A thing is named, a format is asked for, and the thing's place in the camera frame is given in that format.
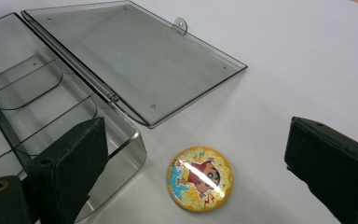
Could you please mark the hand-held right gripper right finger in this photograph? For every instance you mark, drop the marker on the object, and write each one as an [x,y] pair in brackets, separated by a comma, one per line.
[338,168]

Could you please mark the transparent grey plastic compartment box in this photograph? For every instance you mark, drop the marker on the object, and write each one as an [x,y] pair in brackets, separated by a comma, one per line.
[136,62]

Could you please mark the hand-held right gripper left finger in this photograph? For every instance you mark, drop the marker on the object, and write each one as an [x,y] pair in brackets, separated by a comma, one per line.
[68,161]

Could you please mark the yellow round cartoon badge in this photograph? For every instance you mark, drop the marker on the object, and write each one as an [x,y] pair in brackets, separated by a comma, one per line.
[199,180]

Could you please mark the white board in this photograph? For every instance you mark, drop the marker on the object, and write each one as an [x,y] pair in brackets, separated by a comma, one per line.
[292,62]

